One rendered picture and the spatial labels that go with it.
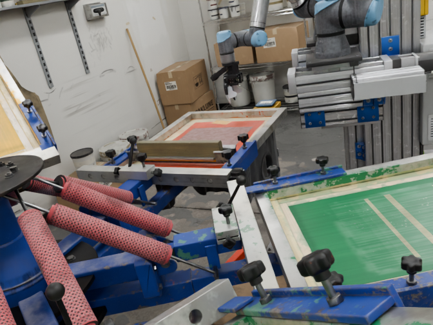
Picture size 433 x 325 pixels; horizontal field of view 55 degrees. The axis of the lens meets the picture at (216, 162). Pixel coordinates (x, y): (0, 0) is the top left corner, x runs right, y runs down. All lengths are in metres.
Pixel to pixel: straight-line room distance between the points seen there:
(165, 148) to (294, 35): 3.23
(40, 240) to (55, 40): 3.25
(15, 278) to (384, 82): 1.42
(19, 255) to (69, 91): 3.07
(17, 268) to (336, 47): 1.41
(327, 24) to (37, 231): 1.37
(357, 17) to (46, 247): 1.40
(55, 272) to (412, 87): 1.43
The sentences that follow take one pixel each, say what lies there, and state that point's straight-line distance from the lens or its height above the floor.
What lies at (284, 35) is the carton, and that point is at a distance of 4.83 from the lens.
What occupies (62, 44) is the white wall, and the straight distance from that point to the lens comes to 4.13.
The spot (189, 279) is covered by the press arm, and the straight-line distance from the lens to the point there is 1.15.
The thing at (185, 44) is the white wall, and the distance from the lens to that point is 5.87.
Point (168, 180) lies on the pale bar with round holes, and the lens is 1.52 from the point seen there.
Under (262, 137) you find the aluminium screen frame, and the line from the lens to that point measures 1.84.
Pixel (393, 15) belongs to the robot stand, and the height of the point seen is 1.37.
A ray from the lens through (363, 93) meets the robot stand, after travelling 1.78.
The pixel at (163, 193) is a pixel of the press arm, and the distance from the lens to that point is 1.66.
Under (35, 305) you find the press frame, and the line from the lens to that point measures 1.11.
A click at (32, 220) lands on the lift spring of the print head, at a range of 0.97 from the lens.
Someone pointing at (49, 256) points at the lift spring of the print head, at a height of 1.19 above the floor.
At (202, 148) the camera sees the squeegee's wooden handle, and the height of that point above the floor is 1.03.
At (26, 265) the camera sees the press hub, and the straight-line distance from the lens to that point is 1.14.
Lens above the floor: 1.62
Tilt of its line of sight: 23 degrees down
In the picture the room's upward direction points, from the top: 11 degrees counter-clockwise
